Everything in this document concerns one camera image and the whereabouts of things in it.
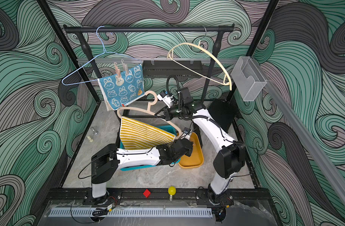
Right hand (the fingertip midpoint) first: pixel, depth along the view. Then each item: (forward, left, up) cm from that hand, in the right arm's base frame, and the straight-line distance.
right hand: (155, 116), depth 73 cm
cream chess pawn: (+1, +47, -27) cm, 54 cm away
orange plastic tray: (-12, -25, -29) cm, 40 cm away
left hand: (-7, -20, -14) cm, 26 cm away
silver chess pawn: (+7, +46, -26) cm, 54 cm away
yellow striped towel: (-2, +12, -15) cm, 20 cm away
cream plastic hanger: (+30, -28, +3) cm, 41 cm away
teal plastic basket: (+4, -7, -19) cm, 21 cm away
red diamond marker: (-31, +5, -27) cm, 42 cm away
